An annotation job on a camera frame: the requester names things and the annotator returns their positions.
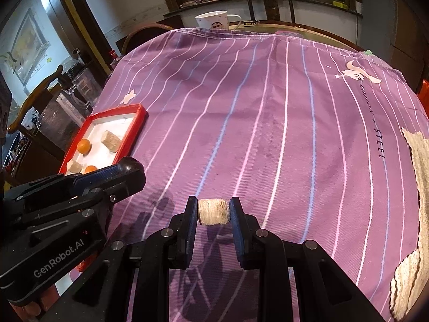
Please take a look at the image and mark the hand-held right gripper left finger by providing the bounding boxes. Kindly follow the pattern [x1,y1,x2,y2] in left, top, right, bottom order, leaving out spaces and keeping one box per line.
[38,195,199,322]

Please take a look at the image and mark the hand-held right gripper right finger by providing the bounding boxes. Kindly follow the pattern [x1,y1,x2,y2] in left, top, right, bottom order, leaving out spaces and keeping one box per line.
[229,196,386,322]

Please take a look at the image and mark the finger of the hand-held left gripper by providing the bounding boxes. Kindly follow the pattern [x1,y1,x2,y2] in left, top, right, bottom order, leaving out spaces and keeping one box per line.
[5,174,147,233]
[3,156,145,197]

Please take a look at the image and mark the beige cylinder block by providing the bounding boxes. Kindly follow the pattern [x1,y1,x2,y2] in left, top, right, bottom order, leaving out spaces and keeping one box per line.
[198,199,231,226]

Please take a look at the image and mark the red tray with white inside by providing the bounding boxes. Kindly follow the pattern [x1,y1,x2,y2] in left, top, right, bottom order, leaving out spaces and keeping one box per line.
[54,104,149,296]

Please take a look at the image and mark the large beige block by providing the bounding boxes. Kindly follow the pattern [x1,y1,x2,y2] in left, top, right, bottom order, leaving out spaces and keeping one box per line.
[101,130,124,153]

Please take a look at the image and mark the glass mug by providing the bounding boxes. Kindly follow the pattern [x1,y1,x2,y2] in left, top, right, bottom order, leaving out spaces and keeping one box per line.
[69,67,103,108]

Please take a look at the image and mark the purple striped cloth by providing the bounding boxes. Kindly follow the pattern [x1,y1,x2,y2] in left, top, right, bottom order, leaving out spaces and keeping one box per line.
[55,27,429,322]

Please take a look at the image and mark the red-capped bottle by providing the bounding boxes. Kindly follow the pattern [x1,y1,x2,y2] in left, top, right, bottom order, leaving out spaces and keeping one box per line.
[107,50,122,71]

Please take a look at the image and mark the round-backed wooden chair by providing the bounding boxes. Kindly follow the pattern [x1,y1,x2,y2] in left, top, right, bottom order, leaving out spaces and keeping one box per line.
[121,23,175,55]

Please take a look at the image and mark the beige textured mat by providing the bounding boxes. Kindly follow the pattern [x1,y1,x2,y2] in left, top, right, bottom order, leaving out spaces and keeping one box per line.
[390,127,429,321]

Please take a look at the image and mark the white cartoon mug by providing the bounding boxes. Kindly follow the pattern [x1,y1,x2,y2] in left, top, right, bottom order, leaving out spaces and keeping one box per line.
[195,11,242,31]

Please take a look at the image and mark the dark carved wooden chair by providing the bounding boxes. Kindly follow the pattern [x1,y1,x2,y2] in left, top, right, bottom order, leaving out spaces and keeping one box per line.
[239,0,296,24]

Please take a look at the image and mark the orange plastic object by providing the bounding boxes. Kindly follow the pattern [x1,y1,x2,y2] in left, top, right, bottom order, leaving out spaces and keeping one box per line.
[418,79,429,105]

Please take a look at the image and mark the grey refrigerator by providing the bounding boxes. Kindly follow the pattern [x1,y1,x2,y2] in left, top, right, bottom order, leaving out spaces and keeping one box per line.
[360,0,429,84]

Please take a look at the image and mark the framed wall painting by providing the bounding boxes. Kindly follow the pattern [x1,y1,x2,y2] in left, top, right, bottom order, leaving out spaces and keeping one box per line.
[0,7,47,86]

